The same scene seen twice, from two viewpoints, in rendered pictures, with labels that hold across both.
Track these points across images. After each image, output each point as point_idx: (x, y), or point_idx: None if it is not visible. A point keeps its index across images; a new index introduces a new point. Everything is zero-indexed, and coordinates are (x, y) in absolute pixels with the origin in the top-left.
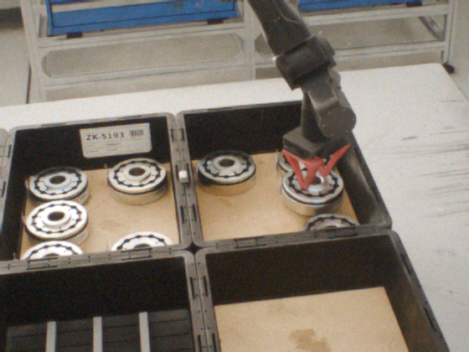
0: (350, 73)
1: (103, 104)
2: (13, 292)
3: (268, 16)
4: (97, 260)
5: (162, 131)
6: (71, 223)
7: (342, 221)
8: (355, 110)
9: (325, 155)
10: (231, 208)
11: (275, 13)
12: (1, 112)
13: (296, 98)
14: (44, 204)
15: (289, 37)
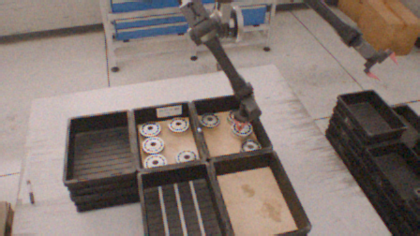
0: (242, 69)
1: (153, 84)
2: (146, 179)
3: (233, 81)
4: (175, 166)
5: (186, 107)
6: (158, 146)
7: (253, 142)
8: None
9: (247, 121)
10: (213, 136)
11: (235, 80)
12: (114, 89)
13: (224, 81)
14: (147, 139)
15: (239, 86)
